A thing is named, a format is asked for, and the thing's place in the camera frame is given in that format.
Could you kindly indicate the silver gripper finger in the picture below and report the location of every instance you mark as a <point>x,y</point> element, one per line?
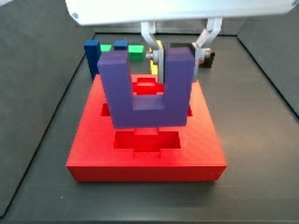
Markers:
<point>148,35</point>

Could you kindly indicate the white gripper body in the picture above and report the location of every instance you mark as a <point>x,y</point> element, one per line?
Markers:
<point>104,12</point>

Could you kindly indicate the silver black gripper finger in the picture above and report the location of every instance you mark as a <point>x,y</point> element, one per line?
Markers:
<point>204,40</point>

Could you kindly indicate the black angled fixture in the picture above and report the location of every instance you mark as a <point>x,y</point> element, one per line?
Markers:
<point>204,55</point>

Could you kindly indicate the red insertion board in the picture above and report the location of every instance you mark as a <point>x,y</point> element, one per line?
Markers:
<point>150,155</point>

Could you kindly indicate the yellow long bar block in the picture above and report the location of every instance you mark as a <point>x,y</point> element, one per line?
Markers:
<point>153,56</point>

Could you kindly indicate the green zigzag block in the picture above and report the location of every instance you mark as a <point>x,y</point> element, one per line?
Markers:
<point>134,50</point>

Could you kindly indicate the blue U-shaped block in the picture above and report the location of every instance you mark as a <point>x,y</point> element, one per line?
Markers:
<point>93,49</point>

